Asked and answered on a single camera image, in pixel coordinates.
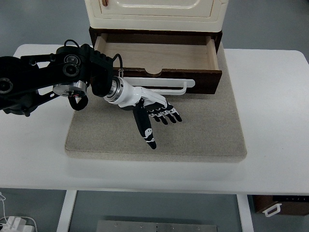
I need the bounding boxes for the beige stone slab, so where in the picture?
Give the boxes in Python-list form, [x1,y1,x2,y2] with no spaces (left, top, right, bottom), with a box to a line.
[65,47,247,162]

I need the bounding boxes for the grey metal plate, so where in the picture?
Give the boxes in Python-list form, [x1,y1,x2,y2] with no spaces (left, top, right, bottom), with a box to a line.
[96,220,218,232]

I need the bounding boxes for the white table leg right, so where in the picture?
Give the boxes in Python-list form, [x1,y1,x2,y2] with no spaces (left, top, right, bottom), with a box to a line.
[237,194,254,232]

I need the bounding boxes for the cream upper cabinet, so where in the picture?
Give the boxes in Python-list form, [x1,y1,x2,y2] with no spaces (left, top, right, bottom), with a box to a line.
[85,0,228,32]

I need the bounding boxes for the white drawer handle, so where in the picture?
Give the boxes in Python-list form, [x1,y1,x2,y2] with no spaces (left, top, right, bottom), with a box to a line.
[124,77,195,96]

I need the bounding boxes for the white table leg left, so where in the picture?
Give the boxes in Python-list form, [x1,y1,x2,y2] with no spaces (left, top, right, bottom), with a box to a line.
[56,190,77,232]

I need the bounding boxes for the white table leg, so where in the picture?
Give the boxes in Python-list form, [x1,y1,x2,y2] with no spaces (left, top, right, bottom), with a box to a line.
[237,194,254,232]
[56,190,77,232]

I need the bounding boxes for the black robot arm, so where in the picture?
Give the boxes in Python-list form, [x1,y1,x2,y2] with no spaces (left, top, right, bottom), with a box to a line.
[0,43,182,149]

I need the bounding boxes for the brown box with white handle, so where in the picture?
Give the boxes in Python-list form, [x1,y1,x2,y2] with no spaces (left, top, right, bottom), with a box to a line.
[253,195,309,217]

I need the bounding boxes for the dark wooden drawer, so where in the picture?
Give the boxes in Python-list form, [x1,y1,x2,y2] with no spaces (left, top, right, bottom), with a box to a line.
[94,35,222,94]

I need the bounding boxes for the white power adapter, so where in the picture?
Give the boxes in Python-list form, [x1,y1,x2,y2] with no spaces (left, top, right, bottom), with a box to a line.
[0,216,35,232]

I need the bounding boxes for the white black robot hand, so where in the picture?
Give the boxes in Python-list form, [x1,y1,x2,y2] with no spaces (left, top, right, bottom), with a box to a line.
[104,76,182,149]

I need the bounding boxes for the white cable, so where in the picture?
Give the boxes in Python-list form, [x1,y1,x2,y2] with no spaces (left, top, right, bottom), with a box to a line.
[0,192,8,222]

